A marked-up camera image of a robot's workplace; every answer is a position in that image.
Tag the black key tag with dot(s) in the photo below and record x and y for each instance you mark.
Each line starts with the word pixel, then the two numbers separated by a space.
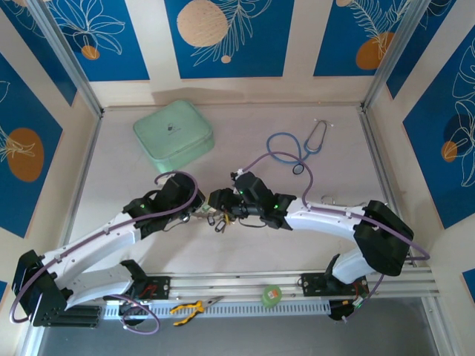
pixel 210 221
pixel 220 226

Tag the aluminium table edge rail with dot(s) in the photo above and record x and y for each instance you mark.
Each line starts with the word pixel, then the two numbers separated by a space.
pixel 378 159
pixel 79 185

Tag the green tape roll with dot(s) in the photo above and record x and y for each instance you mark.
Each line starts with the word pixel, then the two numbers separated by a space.
pixel 271 296

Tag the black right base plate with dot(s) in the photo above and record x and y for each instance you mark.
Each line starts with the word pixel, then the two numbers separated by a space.
pixel 311 283

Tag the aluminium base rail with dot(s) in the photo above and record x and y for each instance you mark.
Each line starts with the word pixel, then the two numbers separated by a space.
pixel 230 283

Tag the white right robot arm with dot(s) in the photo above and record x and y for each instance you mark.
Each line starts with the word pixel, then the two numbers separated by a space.
pixel 323 219

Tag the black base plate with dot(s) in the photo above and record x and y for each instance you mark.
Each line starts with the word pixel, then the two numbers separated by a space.
pixel 311 283
pixel 159 285

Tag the yellow black pliers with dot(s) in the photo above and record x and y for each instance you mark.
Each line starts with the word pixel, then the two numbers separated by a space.
pixel 187 308

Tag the aluminium frame post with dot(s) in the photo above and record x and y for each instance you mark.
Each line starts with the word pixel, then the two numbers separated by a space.
pixel 393 52
pixel 63 55

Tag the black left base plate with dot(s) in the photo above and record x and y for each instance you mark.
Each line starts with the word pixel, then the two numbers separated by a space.
pixel 159 285

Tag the mint green zip case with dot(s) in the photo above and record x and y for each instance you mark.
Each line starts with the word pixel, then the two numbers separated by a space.
pixel 170 133

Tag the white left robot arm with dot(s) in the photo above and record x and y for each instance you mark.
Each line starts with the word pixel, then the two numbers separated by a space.
pixel 92 241

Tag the blue stethoscope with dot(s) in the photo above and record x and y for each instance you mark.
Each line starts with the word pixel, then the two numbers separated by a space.
pixel 298 169

